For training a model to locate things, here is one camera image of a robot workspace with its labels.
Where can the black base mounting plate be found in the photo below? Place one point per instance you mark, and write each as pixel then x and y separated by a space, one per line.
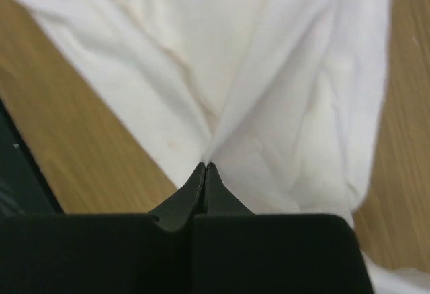
pixel 24 190

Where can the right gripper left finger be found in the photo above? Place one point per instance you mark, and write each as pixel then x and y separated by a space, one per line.
pixel 177 210

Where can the white t shirt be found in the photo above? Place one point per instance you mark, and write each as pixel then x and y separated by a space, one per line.
pixel 283 96

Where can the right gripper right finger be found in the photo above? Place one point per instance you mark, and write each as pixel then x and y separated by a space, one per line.
pixel 218 200

